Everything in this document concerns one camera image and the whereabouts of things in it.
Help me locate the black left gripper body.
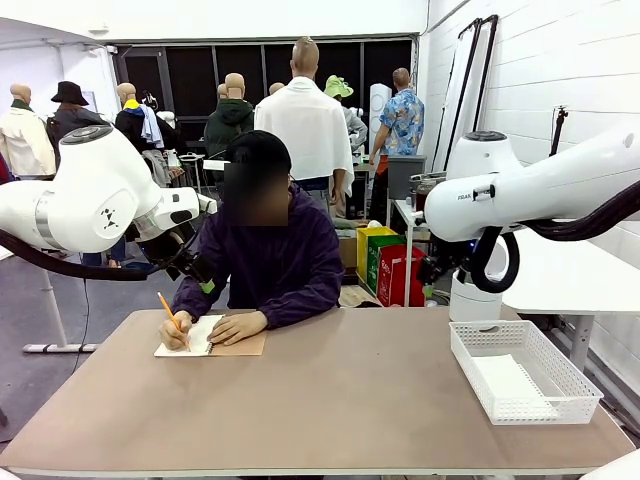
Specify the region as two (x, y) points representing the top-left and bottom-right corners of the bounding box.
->
(167, 248), (217, 284)

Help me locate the person's right forearm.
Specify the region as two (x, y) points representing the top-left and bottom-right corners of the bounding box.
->
(169, 277), (221, 319)

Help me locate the spiral notebook with brown cover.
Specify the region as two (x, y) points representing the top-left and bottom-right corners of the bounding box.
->
(153, 313), (268, 358)

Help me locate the mannequin with yellow scarf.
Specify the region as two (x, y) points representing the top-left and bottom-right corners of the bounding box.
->
(113, 82), (181, 186)

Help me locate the mannequin in floral shirt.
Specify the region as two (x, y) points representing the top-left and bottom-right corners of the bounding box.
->
(368, 67), (426, 226)

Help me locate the white perforated plastic basket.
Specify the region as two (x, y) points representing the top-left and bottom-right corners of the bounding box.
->
(448, 319), (605, 427)

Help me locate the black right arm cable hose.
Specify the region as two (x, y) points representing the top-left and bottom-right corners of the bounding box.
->
(469, 179), (640, 295)

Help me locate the person's left forearm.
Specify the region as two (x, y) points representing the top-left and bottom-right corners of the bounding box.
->
(259, 284), (344, 331)

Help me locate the white lidded trash can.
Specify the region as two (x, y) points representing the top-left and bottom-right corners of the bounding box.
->
(448, 267), (504, 324)

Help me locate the brown cardboard box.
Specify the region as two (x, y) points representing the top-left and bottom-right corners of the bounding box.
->
(338, 234), (359, 271)

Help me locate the mannequin draped in white cloth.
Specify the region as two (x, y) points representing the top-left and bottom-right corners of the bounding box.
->
(253, 35), (356, 201)

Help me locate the black tripod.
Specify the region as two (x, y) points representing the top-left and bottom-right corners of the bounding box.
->
(548, 104), (571, 157)

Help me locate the black framed white panel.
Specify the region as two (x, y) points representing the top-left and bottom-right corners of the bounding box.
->
(459, 13), (500, 171)
(432, 17), (484, 174)

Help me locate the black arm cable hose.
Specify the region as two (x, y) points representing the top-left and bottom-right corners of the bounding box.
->
(0, 229), (151, 282)
(469, 179), (640, 295)

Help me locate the grey bin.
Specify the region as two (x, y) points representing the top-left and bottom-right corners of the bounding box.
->
(387, 154), (428, 201)

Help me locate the green shopping bag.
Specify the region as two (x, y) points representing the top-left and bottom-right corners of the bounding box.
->
(366, 234), (407, 296)

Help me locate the yellow pencil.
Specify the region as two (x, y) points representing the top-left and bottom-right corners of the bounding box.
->
(156, 291), (192, 352)

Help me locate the mannequin in dark green hoodie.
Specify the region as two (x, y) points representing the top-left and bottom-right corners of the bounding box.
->
(203, 72), (256, 161)

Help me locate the mannequin with black hat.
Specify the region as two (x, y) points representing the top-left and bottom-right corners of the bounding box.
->
(45, 80), (111, 151)

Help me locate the white paper sheet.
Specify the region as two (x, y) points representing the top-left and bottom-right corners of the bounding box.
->
(471, 353), (560, 420)

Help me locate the mannequin with green hat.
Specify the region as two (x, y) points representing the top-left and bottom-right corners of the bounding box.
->
(323, 74), (370, 151)

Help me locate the white side table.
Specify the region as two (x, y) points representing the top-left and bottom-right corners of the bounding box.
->
(499, 227), (640, 374)

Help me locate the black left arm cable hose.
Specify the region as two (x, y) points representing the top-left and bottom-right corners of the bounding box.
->
(0, 229), (151, 282)

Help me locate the red shopping bag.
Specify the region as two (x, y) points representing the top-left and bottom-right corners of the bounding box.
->
(377, 243), (430, 308)

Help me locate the person's right hand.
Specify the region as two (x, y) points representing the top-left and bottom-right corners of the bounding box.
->
(158, 309), (194, 351)

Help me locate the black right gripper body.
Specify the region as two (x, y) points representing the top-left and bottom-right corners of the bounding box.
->
(416, 253), (454, 289)

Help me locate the person in purple jacket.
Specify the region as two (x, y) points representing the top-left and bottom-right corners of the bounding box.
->
(169, 129), (346, 331)

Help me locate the white table leg stand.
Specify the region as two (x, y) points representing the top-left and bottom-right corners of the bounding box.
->
(22, 269), (100, 355)

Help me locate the person's left hand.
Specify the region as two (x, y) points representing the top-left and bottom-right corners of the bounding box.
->
(208, 309), (269, 347)

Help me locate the mannequin in cream jacket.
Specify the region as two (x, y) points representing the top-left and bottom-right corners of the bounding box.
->
(0, 83), (57, 179)

